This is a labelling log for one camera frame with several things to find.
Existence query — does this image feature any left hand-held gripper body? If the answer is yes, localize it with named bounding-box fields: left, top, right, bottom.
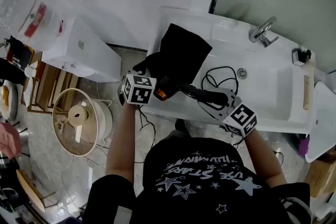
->
left=119, top=73, right=158, bottom=106

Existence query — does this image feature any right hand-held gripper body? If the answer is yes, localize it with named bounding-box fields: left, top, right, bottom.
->
left=217, top=97, right=257, bottom=137

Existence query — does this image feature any black hair dryer with cord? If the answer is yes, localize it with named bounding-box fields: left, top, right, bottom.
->
left=153, top=66, right=240, bottom=107

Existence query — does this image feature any black cloth bag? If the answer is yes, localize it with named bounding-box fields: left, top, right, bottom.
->
left=132, top=23, right=214, bottom=85

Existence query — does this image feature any person's left forearm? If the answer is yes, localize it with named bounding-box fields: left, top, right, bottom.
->
left=104, top=103, right=138, bottom=185

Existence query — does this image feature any person's right forearm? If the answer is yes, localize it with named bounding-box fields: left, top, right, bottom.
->
left=243, top=127, right=287, bottom=189

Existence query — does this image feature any white sink vanity cabinet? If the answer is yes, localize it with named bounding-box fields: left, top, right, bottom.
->
left=138, top=6, right=316, bottom=135

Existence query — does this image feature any person's left black shoe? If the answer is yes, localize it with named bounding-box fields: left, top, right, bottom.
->
left=174, top=118, right=191, bottom=137

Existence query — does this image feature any white water dispenser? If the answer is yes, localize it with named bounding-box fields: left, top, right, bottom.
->
left=41, top=16, right=123, bottom=83

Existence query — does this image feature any beige round drum fan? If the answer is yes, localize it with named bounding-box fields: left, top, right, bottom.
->
left=52, top=87, right=114, bottom=158

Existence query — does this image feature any chrome faucet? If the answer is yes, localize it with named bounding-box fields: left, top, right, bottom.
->
left=248, top=16, right=280, bottom=48

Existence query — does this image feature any purple item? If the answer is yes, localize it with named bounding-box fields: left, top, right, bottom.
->
left=298, top=135, right=311, bottom=157

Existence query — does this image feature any wooden comb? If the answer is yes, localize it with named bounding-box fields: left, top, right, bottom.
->
left=302, top=74, right=311, bottom=111

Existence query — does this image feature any person's black printed t-shirt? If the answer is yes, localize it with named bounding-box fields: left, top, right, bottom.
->
left=82, top=135, right=313, bottom=224

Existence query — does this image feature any black pump soap dispenser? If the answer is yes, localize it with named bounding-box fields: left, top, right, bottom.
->
left=291, top=48, right=312, bottom=68

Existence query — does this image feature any white bathtub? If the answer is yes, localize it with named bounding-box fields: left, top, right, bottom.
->
left=304, top=81, right=336, bottom=164

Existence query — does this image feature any wooden shelf rack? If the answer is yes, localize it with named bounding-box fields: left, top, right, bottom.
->
left=6, top=44, right=80, bottom=115

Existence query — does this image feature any brown cardboard box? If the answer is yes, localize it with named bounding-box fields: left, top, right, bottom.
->
left=305, top=148, right=336, bottom=199

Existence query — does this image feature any clear water dispenser bottle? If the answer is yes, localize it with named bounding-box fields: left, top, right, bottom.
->
left=0, top=0, right=67, bottom=46

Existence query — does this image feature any white plate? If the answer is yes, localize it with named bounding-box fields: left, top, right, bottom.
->
left=0, top=80, right=19, bottom=122

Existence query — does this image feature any wooden stool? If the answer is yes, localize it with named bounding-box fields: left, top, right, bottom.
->
left=15, top=168, right=57, bottom=214

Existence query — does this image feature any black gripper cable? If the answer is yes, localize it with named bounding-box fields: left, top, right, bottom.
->
left=230, top=133, right=247, bottom=148
left=137, top=105, right=158, bottom=145

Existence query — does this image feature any white floor cable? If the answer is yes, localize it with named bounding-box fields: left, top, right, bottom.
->
left=60, top=154, right=109, bottom=212

